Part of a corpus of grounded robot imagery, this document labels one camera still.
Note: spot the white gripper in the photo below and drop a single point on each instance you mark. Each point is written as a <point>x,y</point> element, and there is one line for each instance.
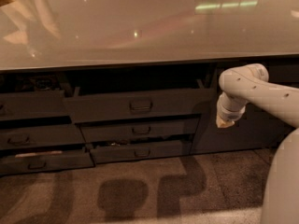
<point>230,115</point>

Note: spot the dark drawer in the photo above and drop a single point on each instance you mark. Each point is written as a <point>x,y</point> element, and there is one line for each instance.
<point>40,136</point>
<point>139,130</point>
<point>138,104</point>
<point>143,151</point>
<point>31,105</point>
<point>73,159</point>

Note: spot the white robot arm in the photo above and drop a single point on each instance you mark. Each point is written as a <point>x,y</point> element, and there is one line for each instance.
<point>250,84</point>

